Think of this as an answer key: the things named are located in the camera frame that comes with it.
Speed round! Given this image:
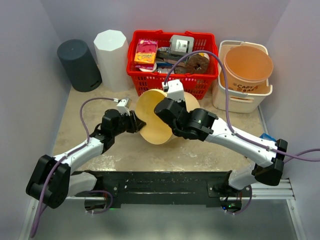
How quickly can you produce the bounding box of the orange translucent bucket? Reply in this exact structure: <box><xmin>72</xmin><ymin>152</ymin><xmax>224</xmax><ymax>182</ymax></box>
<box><xmin>135</xmin><ymin>88</ymin><xmax>201</xmax><ymax>146</ymax></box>

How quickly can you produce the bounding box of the white octagonal bin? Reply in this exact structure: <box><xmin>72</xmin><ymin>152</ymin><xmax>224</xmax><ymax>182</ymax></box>
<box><xmin>93</xmin><ymin>29</ymin><xmax>133</xmax><ymax>93</ymax></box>

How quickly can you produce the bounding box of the dark blue bucket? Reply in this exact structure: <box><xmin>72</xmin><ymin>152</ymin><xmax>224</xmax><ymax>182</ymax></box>
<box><xmin>57</xmin><ymin>39</ymin><xmax>102</xmax><ymax>93</ymax></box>

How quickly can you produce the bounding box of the orange printed bucket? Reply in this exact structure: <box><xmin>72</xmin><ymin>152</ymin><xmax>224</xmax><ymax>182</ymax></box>
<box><xmin>223</xmin><ymin>45</ymin><xmax>274</xmax><ymax>94</ymax></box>

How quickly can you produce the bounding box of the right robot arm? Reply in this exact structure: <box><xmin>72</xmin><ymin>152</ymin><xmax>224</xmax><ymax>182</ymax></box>
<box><xmin>154</xmin><ymin>98</ymin><xmax>288</xmax><ymax>192</ymax></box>

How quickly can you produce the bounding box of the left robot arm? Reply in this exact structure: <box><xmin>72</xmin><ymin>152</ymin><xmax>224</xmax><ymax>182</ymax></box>
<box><xmin>25</xmin><ymin>109</ymin><xmax>147</xmax><ymax>209</ymax></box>

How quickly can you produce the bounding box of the pink yellow snack box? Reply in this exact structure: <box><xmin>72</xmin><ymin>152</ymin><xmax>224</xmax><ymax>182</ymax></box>
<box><xmin>133</xmin><ymin>39</ymin><xmax>158</xmax><ymax>66</ymax></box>

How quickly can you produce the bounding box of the red plastic shopping basket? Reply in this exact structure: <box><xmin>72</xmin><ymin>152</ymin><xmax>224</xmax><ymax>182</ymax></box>
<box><xmin>126</xmin><ymin>30</ymin><xmax>219</xmax><ymax>100</ymax></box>

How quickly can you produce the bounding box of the dark flat box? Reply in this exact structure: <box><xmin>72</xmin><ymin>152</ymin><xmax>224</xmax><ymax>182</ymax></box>
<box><xmin>156</xmin><ymin>51</ymin><xmax>183</xmax><ymax>65</ymax></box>

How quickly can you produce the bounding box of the grey white device box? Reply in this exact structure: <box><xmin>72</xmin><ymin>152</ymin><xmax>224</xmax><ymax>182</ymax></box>
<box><xmin>169</xmin><ymin>34</ymin><xmax>195</xmax><ymax>56</ymax></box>

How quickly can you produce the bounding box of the white perforated storage basket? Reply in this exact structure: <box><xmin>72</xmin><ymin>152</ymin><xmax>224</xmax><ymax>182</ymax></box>
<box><xmin>212</xmin><ymin>40</ymin><xmax>273</xmax><ymax>113</ymax></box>

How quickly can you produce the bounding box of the blue plastic bag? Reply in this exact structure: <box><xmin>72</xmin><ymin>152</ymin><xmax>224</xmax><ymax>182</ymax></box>
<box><xmin>260</xmin><ymin>133</ymin><xmax>277</xmax><ymax>142</ymax></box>

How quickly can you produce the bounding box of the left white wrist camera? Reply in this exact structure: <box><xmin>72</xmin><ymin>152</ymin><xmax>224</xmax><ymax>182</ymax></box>
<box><xmin>116</xmin><ymin>97</ymin><xmax>132</xmax><ymax>116</ymax></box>

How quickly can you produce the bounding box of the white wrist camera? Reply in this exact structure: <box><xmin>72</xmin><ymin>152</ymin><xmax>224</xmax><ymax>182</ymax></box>
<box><xmin>116</xmin><ymin>97</ymin><xmax>132</xmax><ymax>116</ymax></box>
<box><xmin>162</xmin><ymin>79</ymin><xmax>185</xmax><ymax>103</ymax></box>

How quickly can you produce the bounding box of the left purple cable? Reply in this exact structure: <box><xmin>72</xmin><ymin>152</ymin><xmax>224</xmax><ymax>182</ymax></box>
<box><xmin>29</xmin><ymin>97</ymin><xmax>120</xmax><ymax>238</ymax></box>

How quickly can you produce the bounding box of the purple cable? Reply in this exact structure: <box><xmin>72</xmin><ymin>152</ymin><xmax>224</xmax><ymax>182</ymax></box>
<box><xmin>29</xmin><ymin>97</ymin><xmax>120</xmax><ymax>238</ymax></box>
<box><xmin>163</xmin><ymin>50</ymin><xmax>320</xmax><ymax>163</ymax></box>

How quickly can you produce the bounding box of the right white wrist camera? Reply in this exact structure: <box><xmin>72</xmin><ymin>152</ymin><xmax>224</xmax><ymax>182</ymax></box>
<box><xmin>162</xmin><ymin>79</ymin><xmax>185</xmax><ymax>103</ymax></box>

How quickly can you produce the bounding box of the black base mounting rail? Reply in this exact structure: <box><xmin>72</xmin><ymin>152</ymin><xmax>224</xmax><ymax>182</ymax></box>
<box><xmin>77</xmin><ymin>171</ymin><xmax>252</xmax><ymax>210</ymax></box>

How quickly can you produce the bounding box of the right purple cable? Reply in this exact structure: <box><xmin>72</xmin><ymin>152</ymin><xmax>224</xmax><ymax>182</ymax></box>
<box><xmin>163</xmin><ymin>50</ymin><xmax>320</xmax><ymax>163</ymax></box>

